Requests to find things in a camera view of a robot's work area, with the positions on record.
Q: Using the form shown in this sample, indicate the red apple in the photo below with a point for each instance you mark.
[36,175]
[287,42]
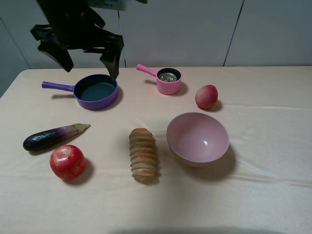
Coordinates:
[67,162]

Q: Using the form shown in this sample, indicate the purple frying pan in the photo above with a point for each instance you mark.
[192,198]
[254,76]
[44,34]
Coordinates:
[93,92]

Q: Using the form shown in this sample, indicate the pink bowl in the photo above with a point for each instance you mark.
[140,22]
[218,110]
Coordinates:
[197,139]

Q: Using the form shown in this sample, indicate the striped bread loaf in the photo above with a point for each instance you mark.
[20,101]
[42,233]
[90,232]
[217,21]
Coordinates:
[143,157]

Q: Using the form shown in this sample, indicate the green tin can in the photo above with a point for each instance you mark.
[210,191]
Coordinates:
[167,77]

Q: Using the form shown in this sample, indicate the purple eggplant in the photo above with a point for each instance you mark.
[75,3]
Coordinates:
[48,138]

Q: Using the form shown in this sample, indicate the peach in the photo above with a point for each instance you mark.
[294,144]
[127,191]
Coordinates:
[206,97]

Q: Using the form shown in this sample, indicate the pink saucepan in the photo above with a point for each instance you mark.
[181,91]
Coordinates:
[166,88]

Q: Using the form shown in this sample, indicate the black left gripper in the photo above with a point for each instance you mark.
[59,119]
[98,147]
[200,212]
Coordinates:
[73,24]

